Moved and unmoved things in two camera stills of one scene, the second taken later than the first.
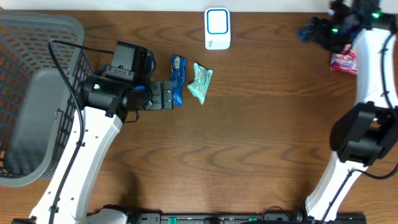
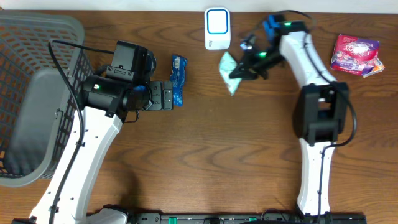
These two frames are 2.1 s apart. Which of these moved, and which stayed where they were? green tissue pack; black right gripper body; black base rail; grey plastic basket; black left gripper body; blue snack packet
Moved: green tissue pack; black right gripper body
Stayed: black base rail; blue snack packet; black left gripper body; grey plastic basket
